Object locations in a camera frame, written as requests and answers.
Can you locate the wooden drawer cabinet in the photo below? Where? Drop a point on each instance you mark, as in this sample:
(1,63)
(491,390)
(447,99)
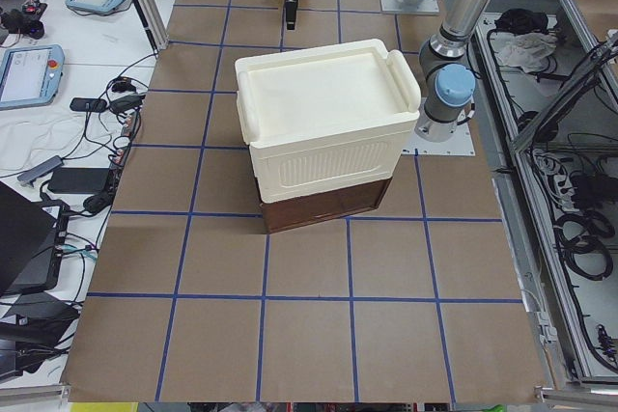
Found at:
(320,207)

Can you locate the cream plastic storage box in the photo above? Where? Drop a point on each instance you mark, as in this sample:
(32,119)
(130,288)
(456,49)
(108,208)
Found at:
(325,118)

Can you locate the white crumpled cloth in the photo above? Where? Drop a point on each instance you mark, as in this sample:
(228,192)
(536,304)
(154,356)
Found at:
(528,52)

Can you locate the blue teach pendant near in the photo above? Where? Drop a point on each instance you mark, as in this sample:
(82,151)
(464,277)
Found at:
(30,76)

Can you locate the black power adapter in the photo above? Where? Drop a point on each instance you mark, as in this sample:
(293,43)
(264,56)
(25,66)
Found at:
(68,180)

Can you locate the black laptop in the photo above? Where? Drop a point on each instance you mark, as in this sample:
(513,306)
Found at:
(32,236)

